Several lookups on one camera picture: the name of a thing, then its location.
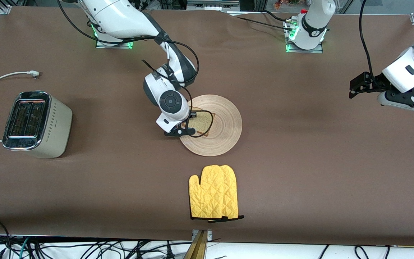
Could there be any grey background box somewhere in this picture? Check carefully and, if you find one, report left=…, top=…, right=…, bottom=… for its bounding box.
left=187, top=0, right=240, bottom=11

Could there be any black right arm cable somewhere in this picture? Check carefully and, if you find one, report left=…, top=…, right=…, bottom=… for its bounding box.
left=57, top=0, right=215, bottom=138

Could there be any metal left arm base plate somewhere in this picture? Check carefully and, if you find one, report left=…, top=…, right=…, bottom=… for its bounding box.
left=284, top=20, right=324, bottom=54

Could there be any colourful background item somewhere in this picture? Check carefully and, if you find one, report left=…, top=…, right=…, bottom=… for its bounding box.
left=273, top=0, right=301, bottom=9

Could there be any cream and chrome toaster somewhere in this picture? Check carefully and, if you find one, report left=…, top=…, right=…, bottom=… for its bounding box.
left=2, top=91, right=73, bottom=159

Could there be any teal floor cable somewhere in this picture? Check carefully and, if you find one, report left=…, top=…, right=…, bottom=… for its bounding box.
left=19, top=237, right=31, bottom=259

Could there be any black base cable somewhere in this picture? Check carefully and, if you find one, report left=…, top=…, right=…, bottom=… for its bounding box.
left=234, top=16, right=294, bottom=29
left=132, top=0, right=153, bottom=12
left=263, top=10, right=289, bottom=23

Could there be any round light wooden plate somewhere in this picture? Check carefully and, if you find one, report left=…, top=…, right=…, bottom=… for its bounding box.
left=178, top=94, right=243, bottom=157

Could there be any silver rail bracket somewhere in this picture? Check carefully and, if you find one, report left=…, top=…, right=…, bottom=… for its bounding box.
left=192, top=230, right=213, bottom=241

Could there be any slice of bread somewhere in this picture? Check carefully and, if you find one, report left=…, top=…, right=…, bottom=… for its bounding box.
left=185, top=107, right=216, bottom=138

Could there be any gold aluminium rail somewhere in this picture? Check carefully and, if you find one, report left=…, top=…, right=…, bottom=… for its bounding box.
left=184, top=230, right=209, bottom=259

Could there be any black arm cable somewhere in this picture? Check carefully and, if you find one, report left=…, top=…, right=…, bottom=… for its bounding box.
left=57, top=0, right=215, bottom=138
left=358, top=0, right=385, bottom=90

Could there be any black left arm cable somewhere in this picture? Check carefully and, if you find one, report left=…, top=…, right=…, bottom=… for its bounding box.
left=358, top=0, right=385, bottom=90

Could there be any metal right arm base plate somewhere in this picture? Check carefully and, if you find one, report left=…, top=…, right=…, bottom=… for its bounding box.
left=96, top=22, right=135, bottom=49

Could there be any yellow quilted oven mitt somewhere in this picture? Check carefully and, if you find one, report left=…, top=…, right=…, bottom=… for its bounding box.
left=221, top=165, right=245, bottom=223
left=188, top=165, right=229, bottom=220

